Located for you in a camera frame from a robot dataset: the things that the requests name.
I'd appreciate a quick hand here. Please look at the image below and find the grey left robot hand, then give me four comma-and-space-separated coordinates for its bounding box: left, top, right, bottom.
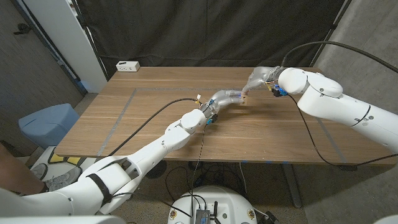
200, 90, 245, 118

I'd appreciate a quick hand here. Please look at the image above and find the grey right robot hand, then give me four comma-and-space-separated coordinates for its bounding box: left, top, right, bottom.
241, 66, 285, 94

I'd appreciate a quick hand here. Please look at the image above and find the black backdrop curtain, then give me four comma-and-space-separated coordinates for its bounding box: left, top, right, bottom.
76, 0, 352, 78

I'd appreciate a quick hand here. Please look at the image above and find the black backdrop stand pole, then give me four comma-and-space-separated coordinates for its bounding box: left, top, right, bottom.
309, 0, 352, 68
71, 0, 109, 81

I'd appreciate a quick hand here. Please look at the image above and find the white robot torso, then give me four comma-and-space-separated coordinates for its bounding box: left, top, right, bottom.
167, 185, 258, 224

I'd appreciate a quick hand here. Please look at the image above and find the white power strip box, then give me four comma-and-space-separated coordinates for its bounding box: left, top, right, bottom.
116, 60, 141, 73

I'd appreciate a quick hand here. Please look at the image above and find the black antenna on torso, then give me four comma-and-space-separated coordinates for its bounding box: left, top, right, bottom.
211, 201, 221, 224

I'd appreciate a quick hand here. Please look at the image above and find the grey table leg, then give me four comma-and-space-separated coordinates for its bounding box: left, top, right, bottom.
281, 163, 302, 208

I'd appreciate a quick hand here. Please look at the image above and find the grey electronics box on torso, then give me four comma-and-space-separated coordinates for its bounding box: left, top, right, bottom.
195, 208, 211, 224

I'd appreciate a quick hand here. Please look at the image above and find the black connector beside torso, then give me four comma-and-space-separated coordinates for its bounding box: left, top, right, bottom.
264, 211, 279, 224

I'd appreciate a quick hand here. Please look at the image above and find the white cabinet panel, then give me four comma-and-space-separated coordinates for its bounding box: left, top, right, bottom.
23, 0, 108, 93

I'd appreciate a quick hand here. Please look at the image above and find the grey sneaker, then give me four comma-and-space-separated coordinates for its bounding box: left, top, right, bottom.
45, 167, 82, 192
29, 163, 49, 180

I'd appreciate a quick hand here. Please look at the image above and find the blue-grey padded stool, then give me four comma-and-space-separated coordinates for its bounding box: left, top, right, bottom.
17, 103, 80, 149

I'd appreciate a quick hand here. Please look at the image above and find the person's bare leg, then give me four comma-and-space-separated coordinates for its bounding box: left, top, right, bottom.
0, 144, 44, 195

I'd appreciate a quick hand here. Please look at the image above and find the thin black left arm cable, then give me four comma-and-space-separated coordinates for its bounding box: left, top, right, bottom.
111, 123, 208, 224

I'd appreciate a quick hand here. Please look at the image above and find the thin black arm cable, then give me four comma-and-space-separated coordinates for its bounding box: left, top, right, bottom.
111, 123, 208, 224
287, 94, 398, 169

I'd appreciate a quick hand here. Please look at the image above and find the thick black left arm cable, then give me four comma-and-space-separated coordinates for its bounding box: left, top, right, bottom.
107, 98, 202, 158

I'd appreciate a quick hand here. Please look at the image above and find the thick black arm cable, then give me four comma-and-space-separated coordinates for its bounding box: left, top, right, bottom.
107, 98, 202, 158
281, 40, 398, 75

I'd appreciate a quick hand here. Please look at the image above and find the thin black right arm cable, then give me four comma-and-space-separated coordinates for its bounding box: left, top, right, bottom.
287, 94, 398, 169

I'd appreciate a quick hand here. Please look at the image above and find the black floor cable bundle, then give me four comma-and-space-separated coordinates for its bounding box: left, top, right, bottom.
164, 161, 246, 203

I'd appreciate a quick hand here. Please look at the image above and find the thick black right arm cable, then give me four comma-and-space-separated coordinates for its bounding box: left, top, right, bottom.
281, 40, 398, 75

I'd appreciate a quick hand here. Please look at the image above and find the white floor cable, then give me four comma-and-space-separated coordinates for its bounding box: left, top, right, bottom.
238, 162, 249, 196

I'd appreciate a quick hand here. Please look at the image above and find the dark door frame rail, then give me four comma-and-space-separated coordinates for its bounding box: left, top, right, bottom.
9, 0, 88, 96

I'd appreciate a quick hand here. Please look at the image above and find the black door handle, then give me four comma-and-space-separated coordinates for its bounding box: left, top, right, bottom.
12, 23, 32, 35

